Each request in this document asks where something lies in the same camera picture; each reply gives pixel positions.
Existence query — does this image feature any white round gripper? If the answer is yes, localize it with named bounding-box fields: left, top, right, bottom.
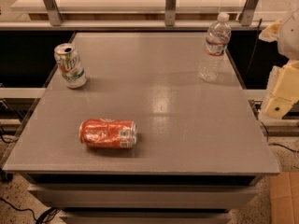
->
left=259, top=7, right=299, bottom=119

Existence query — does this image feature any clear plastic water bottle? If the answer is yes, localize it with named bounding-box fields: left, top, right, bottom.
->
left=198, top=13, right=231, bottom=82

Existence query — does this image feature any left metal frame post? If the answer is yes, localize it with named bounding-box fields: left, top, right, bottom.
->
left=43, top=0, right=63, bottom=26

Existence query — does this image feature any grey drawer cabinet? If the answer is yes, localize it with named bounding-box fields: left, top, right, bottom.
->
left=21, top=172, right=263, bottom=224

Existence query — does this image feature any black cable on left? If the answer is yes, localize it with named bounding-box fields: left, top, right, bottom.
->
left=0, top=197, right=60, bottom=224

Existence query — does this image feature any black cable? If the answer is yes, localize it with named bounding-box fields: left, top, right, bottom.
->
left=251, top=100, right=299, bottom=154
left=0, top=197, right=60, bottom=224

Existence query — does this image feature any right metal frame post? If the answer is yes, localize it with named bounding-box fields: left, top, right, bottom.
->
left=239, top=0, right=259, bottom=26

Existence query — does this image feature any white green 7up can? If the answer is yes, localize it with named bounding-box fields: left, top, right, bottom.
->
left=54, top=43, right=87, bottom=89

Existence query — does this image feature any middle metal frame post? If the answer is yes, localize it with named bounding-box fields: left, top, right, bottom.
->
left=164, top=0, right=177, bottom=26

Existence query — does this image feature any black cable on right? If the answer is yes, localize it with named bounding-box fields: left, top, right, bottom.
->
left=251, top=100, right=299, bottom=154

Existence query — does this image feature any metal frame post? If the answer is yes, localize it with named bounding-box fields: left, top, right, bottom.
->
left=164, top=0, right=177, bottom=26
left=239, top=0, right=259, bottom=26
left=43, top=0, right=63, bottom=26

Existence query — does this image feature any red coke can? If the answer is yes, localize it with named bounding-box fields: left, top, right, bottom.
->
left=79, top=119, right=137, bottom=149

